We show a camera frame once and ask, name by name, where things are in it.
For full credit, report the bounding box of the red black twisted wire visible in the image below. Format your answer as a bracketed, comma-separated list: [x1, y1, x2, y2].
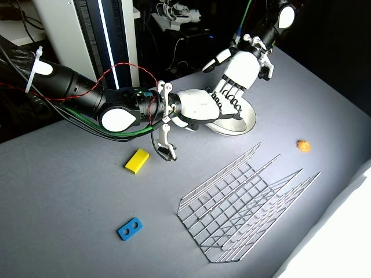
[0, 63, 159, 122]

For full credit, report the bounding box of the black box with blue light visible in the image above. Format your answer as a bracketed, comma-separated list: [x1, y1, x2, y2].
[170, 28, 215, 44]

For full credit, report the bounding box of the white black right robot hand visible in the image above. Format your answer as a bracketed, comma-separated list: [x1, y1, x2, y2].
[172, 88, 244, 133]

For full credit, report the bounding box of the white side table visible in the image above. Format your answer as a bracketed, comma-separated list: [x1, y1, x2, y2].
[0, 11, 47, 47]

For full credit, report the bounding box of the yellow rectangular block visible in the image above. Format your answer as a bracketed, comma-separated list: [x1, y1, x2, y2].
[124, 148, 150, 175]

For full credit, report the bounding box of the grey adapter with blue plug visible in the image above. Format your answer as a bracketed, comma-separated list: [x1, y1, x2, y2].
[230, 27, 243, 52]

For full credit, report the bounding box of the white background cable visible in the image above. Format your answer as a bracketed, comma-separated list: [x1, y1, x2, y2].
[168, 36, 198, 73]

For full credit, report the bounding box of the white tray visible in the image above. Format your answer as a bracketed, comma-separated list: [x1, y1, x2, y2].
[151, 11, 189, 32]

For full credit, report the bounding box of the thick green sheathed cable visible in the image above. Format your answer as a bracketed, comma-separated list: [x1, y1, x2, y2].
[62, 105, 159, 138]

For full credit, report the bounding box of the blue block with two holes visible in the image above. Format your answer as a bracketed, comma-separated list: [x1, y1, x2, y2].
[117, 217, 144, 242]

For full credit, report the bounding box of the orange swirl cookie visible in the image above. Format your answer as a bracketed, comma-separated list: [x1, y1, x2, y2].
[297, 139, 312, 153]

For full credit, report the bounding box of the spare white robot hand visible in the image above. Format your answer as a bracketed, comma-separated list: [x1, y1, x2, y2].
[156, 0, 202, 24]

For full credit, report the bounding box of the white robot column with light strip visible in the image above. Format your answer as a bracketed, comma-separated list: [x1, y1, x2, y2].
[31, 0, 140, 90]

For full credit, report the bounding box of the thin green cable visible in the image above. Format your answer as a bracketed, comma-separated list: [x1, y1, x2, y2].
[239, 0, 253, 30]

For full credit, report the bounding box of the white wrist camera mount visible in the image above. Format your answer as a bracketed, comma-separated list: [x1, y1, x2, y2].
[242, 34, 275, 81]
[150, 81, 178, 162]

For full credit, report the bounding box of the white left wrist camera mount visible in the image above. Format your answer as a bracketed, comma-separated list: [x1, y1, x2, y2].
[242, 34, 275, 81]

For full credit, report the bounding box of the silver wire dish rack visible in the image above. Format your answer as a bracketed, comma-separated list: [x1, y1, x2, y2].
[176, 141, 322, 264]

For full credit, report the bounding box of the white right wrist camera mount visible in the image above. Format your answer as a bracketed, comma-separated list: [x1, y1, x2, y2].
[150, 81, 178, 162]

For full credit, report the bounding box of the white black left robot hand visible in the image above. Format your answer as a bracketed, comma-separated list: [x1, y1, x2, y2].
[202, 47, 260, 101]

